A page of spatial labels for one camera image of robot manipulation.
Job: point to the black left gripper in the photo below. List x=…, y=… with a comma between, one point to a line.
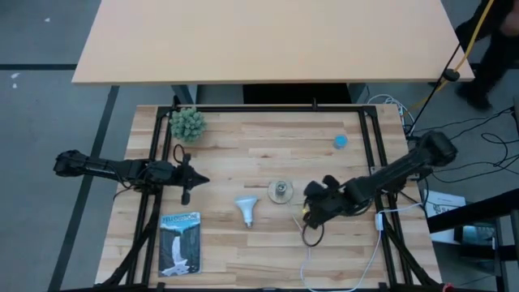
x=185, y=190

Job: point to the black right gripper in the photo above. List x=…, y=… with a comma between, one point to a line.
x=334, y=200

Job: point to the white flood lightbulb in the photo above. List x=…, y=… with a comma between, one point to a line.
x=245, y=204

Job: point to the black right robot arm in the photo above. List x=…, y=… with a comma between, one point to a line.
x=401, y=166

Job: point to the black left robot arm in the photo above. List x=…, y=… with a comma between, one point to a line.
x=101, y=166

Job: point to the metal lamp socket base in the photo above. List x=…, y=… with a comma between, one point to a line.
x=280, y=191

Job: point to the green potted plant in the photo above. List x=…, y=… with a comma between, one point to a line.
x=187, y=124

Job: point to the Yellowstone waterfall book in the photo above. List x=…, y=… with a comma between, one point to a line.
x=179, y=245

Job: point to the white printed paper sheet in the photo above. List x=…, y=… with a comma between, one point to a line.
x=444, y=204

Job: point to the large tan table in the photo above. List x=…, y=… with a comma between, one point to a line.
x=263, y=40

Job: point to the black shelf unit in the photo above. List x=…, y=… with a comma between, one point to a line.
x=470, y=213

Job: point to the small red object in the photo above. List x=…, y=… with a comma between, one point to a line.
x=447, y=288

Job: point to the person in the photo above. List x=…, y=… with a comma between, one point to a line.
x=496, y=52

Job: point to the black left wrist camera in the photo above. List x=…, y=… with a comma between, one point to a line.
x=165, y=170

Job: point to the black metal table frame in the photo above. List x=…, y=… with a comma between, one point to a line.
x=263, y=108

